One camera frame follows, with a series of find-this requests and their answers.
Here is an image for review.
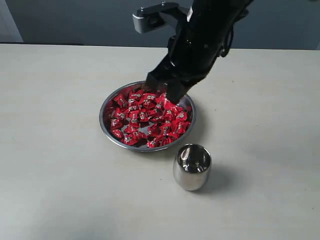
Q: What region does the stainless steel cup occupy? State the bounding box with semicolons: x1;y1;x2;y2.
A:
173;143;212;191

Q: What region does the red wrapped candy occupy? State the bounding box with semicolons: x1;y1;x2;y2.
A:
175;111;188;122
110;118;125;131
113;93;128;109
111;129;124;140
147;137;161;148
139;92;156;105

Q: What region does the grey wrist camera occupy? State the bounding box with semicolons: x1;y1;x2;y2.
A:
132;2;189;34

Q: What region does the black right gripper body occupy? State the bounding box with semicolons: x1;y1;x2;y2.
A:
153;0;251;88

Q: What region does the round stainless steel plate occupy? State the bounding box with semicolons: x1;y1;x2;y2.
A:
99;81;197;153

